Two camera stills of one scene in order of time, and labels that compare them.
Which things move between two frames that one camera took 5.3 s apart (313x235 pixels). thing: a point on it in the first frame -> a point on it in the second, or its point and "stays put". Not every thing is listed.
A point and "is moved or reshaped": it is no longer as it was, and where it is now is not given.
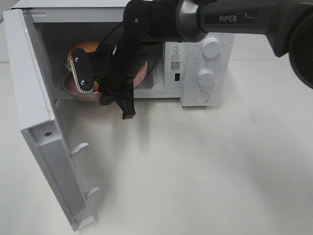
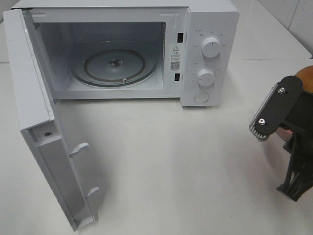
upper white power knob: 211,47 stays put
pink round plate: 72,88 -> 285,134
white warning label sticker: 175,58 stays put
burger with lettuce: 89,46 is moved or reshaped
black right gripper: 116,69 -> 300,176
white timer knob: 206,77 stays put
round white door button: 201,97 stays put
